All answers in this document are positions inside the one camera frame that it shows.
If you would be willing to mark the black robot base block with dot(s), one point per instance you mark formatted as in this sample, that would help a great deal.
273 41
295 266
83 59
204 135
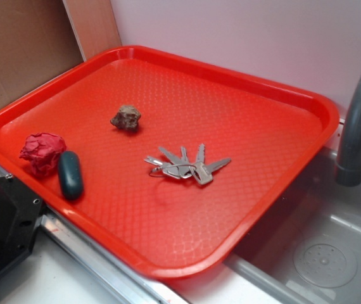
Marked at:
20 216

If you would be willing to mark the red plastic tray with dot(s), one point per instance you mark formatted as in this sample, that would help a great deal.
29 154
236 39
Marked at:
163 227

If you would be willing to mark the silver key bunch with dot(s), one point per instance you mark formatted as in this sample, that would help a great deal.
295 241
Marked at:
181 167

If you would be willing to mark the brown rock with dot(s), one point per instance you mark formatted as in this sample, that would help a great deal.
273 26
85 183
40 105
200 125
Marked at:
127 118

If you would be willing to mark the dark teal oval case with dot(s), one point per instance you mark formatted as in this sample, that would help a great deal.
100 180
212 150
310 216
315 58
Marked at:
70 175

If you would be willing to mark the crumpled red paper ball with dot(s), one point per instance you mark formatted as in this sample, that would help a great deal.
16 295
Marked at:
43 151

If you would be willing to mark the grey plastic sink basin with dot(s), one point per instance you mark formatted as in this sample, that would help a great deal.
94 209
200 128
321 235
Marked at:
306 248

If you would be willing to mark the brown cardboard panel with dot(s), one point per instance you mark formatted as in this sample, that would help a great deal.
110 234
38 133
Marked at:
40 40

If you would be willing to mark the grey toy faucet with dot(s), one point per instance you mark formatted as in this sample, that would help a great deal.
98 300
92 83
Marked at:
356 120

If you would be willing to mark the aluminium frame rail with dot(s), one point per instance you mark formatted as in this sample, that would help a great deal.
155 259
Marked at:
67 267

